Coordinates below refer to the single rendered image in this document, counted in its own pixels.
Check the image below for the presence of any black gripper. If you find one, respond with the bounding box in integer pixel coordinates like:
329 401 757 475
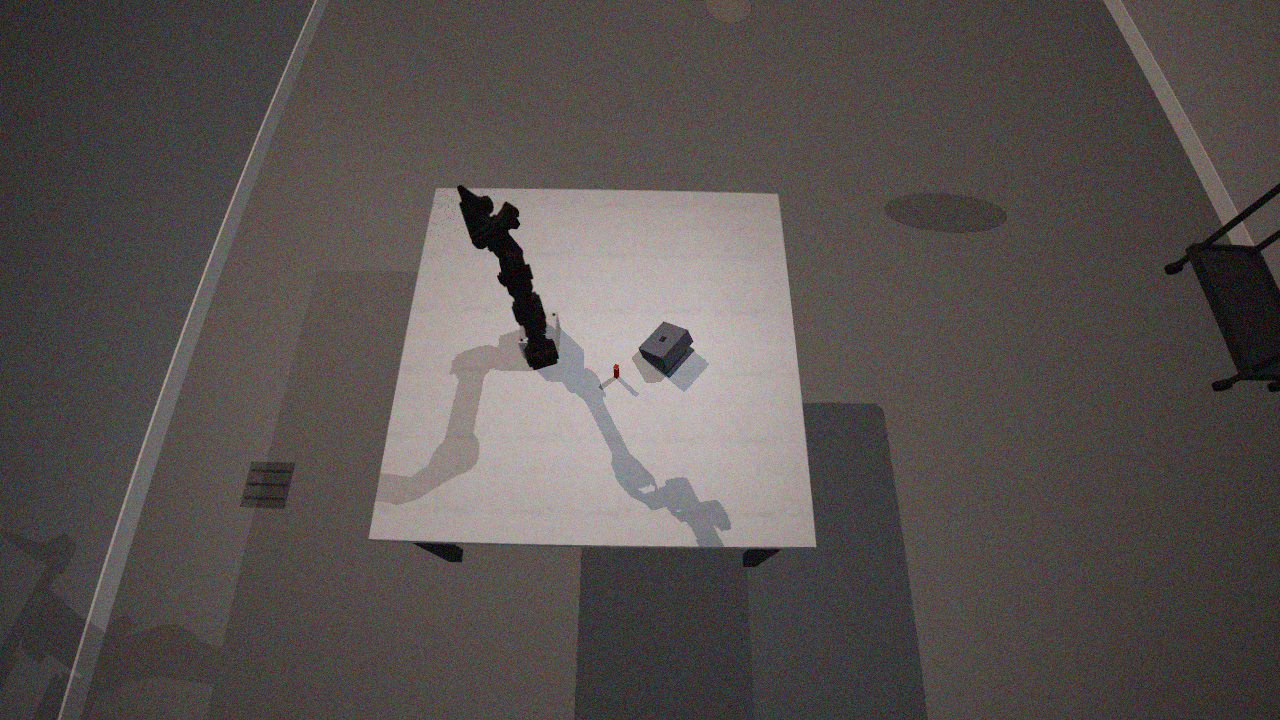
457 184 512 252

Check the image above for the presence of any dark grey sloped panel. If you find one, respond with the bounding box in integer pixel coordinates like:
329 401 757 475
639 322 694 377

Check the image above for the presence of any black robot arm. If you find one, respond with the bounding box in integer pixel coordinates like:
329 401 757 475
494 202 559 370

